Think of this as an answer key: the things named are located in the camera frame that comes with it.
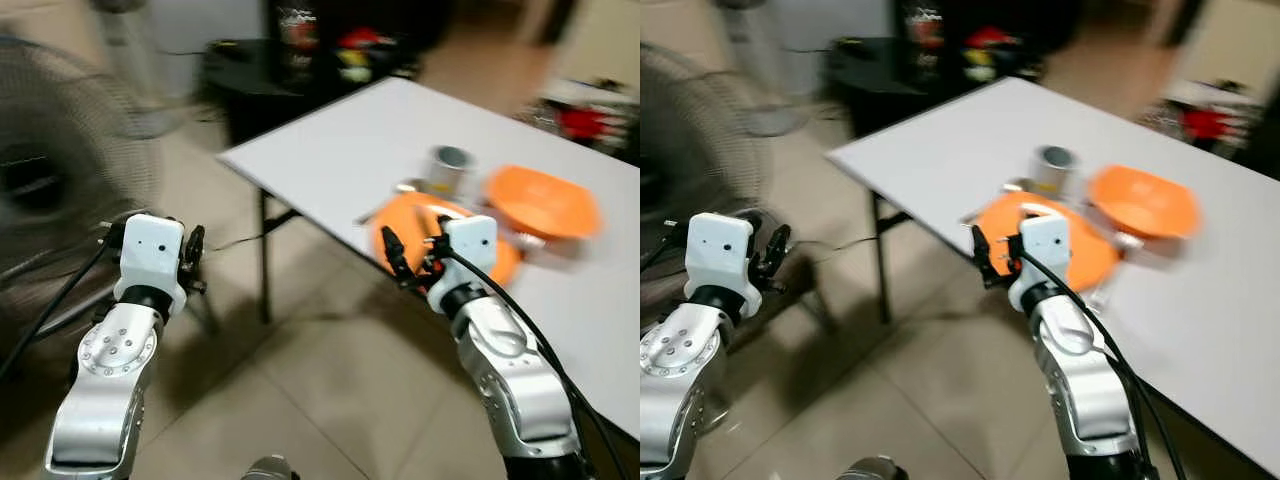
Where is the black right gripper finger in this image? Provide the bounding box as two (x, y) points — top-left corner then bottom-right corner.
(971, 224), (1003, 291)
(381, 226), (414, 289)

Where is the orange plastic plate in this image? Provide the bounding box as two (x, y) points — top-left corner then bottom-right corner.
(975, 190), (1121, 293)
(371, 190), (524, 289)

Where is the grey ceramic mug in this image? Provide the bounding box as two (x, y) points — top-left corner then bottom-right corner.
(1030, 145), (1083, 201)
(424, 145), (477, 201)

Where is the orange plastic bowl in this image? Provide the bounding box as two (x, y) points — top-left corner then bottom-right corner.
(483, 164), (604, 243)
(1087, 164), (1201, 241)

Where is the grey robot leg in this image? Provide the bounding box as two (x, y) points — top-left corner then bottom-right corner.
(240, 455), (301, 480)
(838, 455), (906, 480)

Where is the pile of red black clothes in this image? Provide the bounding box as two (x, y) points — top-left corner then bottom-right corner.
(1140, 78), (1280, 161)
(515, 78), (641, 161)

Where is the black bottle with red print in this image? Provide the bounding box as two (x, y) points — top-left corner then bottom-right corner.
(905, 0), (947, 81)
(275, 0), (321, 86)

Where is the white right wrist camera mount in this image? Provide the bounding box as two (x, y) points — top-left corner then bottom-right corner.
(1008, 213), (1073, 313)
(427, 214), (499, 309)

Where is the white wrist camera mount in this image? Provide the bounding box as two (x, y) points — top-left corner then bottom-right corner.
(1008, 213), (1073, 313)
(684, 212), (763, 306)
(113, 213), (188, 306)
(427, 214), (499, 309)

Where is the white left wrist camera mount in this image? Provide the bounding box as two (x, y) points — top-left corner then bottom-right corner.
(684, 212), (763, 306)
(113, 213), (188, 306)

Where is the black table leg frame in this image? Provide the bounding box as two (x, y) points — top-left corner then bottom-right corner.
(257, 188), (301, 326)
(868, 190), (916, 326)

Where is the dark wire-cage floor fan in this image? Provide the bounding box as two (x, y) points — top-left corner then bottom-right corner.
(0, 38), (166, 301)
(640, 42), (776, 301)

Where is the grey pedestal stand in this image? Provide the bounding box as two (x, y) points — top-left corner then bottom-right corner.
(715, 0), (813, 137)
(90, 0), (193, 141)

